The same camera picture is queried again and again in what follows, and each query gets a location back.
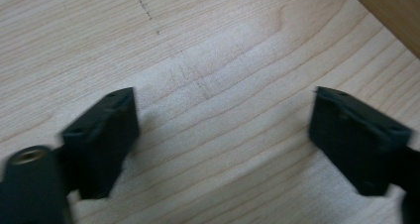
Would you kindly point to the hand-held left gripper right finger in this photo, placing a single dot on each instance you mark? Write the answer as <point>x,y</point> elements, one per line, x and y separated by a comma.
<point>356,141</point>

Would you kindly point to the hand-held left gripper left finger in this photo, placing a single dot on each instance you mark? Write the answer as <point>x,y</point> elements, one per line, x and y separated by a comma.
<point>99,141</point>

